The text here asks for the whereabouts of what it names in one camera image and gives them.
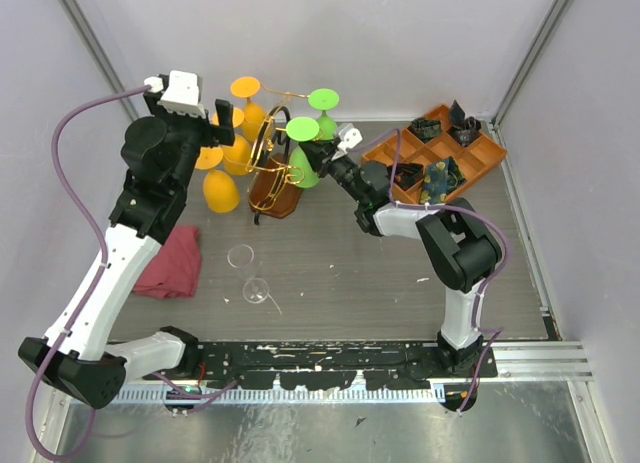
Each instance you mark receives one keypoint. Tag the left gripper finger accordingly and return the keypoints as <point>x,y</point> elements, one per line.
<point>223,129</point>
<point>156,87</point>

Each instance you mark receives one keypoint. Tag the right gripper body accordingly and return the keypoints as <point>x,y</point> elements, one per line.
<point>338,168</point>

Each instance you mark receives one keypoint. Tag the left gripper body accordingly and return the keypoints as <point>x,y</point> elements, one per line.
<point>194,130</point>

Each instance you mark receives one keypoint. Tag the green goblet front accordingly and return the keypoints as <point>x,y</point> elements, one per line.
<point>302,129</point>

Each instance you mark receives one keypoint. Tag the green goblet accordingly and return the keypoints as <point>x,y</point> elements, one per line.
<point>323,100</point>
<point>302,129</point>

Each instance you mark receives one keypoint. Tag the orange goblet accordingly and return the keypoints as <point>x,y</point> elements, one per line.
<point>237,156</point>
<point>247,87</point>
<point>219,189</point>

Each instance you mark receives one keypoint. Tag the clear wine glass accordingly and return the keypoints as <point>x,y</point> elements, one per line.
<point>256,290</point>

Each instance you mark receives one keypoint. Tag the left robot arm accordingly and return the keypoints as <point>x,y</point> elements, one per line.
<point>160,150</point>

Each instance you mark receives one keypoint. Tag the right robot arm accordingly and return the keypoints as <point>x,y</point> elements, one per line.
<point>458,243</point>

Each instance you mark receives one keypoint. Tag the gold wine glass rack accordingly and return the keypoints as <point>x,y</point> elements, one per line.
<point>274,190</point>

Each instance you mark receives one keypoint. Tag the black orange folded tie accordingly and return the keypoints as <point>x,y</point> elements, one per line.
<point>406,175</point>

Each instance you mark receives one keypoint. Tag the dark green folded tie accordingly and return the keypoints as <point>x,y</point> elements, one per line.
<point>425,129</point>

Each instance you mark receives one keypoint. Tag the wooden compartment tray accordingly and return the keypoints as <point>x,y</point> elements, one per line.
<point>475,161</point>

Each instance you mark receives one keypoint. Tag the blue floral folded tie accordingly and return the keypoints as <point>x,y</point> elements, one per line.
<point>441,178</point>

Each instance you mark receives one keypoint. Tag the red cloth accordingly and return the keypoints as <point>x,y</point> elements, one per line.
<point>174,272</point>

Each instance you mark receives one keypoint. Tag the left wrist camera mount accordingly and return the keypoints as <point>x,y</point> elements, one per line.
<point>182,95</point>

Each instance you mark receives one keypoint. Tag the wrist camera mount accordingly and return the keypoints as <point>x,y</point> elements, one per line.
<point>182,95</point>
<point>349,137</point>

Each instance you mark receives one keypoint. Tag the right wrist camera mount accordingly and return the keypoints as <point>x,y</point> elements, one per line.
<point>349,137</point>

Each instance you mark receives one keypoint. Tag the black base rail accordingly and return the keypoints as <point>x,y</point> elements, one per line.
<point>324,365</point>

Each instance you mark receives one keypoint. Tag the grey cable duct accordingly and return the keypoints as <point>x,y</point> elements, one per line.
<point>161,393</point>

